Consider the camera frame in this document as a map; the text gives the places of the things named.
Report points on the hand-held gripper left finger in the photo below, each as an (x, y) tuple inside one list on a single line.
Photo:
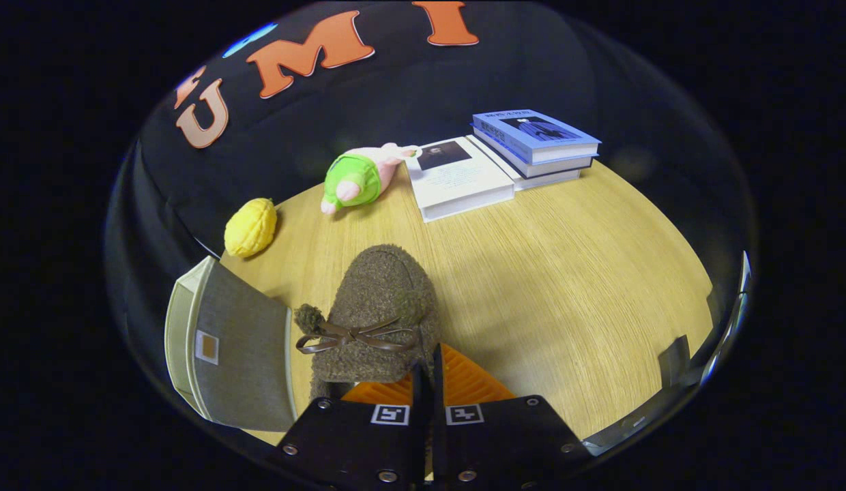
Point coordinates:
[(355, 443)]

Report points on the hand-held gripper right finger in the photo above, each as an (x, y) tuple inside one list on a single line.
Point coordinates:
[(438, 382)]

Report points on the brown fuzzy shoe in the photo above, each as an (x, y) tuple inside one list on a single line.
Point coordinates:
[(382, 293)]

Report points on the grey fabric storage box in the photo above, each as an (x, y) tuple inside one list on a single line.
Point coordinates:
[(249, 354)]

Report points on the white book with dark photo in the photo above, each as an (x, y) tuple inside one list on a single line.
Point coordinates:
[(460, 181)]

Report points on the green and pink plush toy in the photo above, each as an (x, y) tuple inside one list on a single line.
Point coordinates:
[(358, 179)]

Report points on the dark grey flat object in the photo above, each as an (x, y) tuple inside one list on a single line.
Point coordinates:
[(674, 361)]

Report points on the yellow knitted ball toy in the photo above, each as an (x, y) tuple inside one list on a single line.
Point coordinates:
[(250, 228)]

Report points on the black backdrop cloth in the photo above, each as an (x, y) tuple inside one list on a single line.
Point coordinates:
[(368, 109), (147, 239)]

